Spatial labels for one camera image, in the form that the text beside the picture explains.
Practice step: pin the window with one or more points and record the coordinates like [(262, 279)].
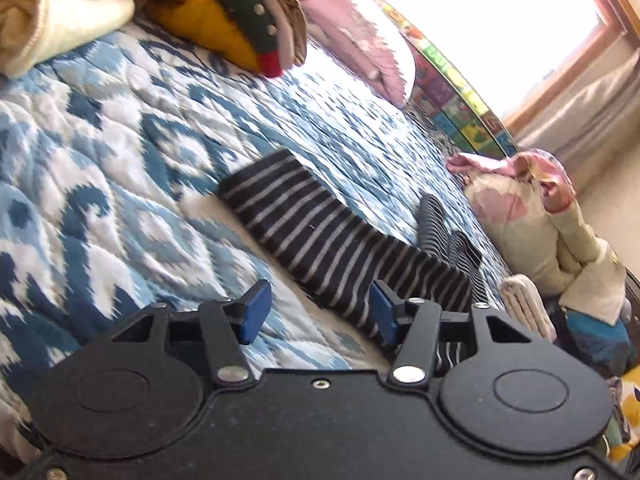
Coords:
[(490, 10)]

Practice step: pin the colourful alphabet play mat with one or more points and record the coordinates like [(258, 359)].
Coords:
[(450, 95)]

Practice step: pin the pink pillow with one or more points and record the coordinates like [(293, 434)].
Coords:
[(360, 35)]

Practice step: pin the rolled cream towel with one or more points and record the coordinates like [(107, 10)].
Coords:
[(50, 25)]

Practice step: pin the blue patterned bed quilt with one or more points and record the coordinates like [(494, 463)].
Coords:
[(100, 160)]

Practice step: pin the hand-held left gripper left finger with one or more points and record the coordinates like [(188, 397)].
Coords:
[(255, 310)]

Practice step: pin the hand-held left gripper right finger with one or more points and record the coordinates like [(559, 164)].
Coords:
[(382, 317)]

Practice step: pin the folded lilac floral sheet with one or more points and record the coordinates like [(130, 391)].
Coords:
[(525, 300)]

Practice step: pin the tan ruffled garment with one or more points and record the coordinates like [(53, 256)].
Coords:
[(287, 20)]

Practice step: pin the wide-striped black garment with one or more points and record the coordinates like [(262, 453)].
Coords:
[(320, 240)]

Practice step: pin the pale curtain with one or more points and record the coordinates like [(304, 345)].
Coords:
[(575, 120)]

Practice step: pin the teal cloth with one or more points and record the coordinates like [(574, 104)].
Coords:
[(595, 340)]

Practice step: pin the cream pink floral duvet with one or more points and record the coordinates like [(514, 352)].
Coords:
[(515, 215)]

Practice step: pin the white quilted blanket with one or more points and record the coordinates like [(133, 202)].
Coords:
[(600, 285)]

